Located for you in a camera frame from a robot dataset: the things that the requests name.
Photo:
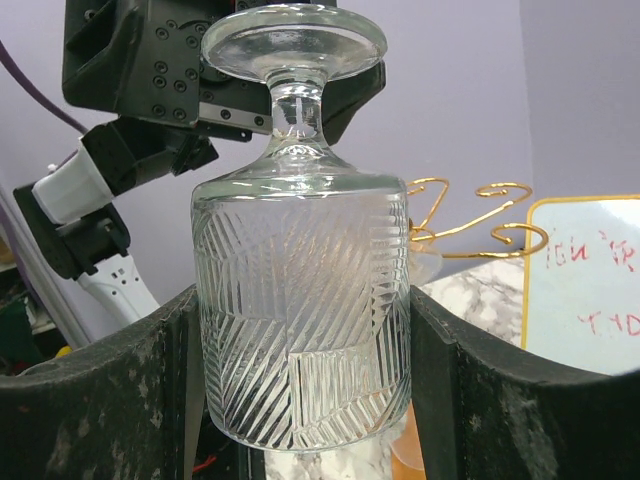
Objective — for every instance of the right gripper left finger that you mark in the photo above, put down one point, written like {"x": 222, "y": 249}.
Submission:
{"x": 129, "y": 406}

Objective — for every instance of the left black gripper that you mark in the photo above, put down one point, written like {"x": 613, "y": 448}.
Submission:
{"x": 224, "y": 69}

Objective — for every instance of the white board yellow frame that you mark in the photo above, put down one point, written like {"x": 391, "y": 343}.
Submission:
{"x": 581, "y": 290}

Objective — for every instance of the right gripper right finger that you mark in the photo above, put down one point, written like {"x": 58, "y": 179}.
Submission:
{"x": 486, "y": 409}

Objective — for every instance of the clear ribbed goblet glass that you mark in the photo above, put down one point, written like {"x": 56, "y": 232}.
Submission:
{"x": 301, "y": 259}

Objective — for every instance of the orange plastic wine glass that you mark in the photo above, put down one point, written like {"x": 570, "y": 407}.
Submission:
{"x": 406, "y": 455}

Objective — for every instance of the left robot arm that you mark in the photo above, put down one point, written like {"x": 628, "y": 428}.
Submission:
{"x": 71, "y": 215}

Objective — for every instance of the gold wire glass rack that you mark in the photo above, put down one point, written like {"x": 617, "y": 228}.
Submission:
{"x": 421, "y": 237}

